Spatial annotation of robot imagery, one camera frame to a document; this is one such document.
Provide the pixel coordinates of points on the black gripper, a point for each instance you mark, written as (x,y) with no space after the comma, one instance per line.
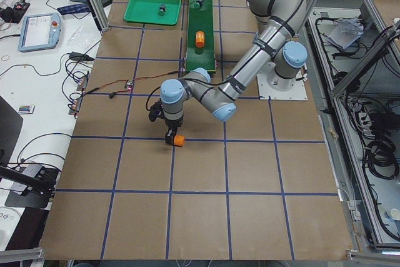
(173,125)

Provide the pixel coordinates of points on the plain orange cylinder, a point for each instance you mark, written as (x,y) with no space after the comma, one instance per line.
(179,140)

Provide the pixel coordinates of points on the green push button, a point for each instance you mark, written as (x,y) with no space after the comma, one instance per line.
(162,9)
(197,4)

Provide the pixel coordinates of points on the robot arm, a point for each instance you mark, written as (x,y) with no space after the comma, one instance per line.
(278,22)

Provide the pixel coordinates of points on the green conveyor belt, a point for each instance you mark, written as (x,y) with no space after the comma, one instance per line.
(200,20)

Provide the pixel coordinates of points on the orange cylinder with text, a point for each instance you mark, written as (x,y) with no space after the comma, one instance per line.
(199,39)

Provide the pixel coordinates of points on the small motor controller board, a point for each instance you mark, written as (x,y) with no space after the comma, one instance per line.
(129,85)

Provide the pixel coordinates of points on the green plastic tray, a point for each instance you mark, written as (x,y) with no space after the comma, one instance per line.
(146,11)

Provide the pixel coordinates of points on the blue plaid pouch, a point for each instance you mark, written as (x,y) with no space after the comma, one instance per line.
(74,9)

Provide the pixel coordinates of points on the black power adapter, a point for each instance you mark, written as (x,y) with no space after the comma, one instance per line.
(80,57)

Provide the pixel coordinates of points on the teach pendant near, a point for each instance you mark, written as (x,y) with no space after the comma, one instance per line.
(39,32)

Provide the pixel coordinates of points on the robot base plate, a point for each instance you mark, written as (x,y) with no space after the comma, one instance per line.
(273,87)

